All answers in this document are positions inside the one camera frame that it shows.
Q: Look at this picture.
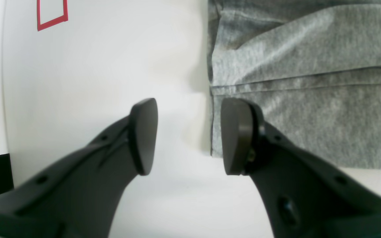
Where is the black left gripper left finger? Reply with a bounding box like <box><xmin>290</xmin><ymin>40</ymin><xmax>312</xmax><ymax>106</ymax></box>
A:
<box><xmin>0</xmin><ymin>98</ymin><xmax>158</xmax><ymax>238</ymax></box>

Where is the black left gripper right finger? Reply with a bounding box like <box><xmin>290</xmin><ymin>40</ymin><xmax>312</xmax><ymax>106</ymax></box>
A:
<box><xmin>221</xmin><ymin>98</ymin><xmax>381</xmax><ymax>238</ymax></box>

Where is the grey T-shirt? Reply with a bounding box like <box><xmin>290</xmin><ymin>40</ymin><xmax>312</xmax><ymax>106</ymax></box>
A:
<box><xmin>207</xmin><ymin>0</ymin><xmax>381</xmax><ymax>169</ymax></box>

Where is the red tape rectangle marking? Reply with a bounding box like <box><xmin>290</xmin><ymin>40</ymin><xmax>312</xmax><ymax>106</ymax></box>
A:
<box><xmin>36</xmin><ymin>0</ymin><xmax>68</xmax><ymax>31</ymax></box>

